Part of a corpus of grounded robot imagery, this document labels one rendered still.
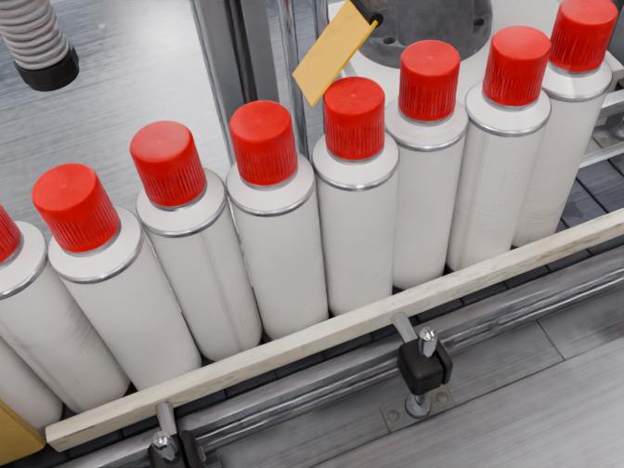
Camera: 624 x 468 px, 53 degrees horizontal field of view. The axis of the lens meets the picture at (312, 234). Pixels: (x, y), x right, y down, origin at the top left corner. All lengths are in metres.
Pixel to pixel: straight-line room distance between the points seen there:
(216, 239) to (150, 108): 0.42
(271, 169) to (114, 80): 0.51
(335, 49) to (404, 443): 0.26
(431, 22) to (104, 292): 0.43
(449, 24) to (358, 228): 0.33
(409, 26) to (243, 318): 0.35
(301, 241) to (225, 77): 0.15
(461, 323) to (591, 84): 0.19
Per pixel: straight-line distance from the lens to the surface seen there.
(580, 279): 0.55
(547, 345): 0.56
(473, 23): 0.71
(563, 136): 0.45
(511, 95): 0.39
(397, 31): 0.67
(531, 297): 0.52
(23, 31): 0.39
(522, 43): 0.38
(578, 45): 0.41
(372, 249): 0.40
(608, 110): 0.56
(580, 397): 0.48
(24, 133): 0.80
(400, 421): 0.51
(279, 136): 0.32
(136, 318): 0.38
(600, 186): 0.60
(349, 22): 0.34
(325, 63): 0.35
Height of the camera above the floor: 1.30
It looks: 52 degrees down
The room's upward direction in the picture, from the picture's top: 7 degrees counter-clockwise
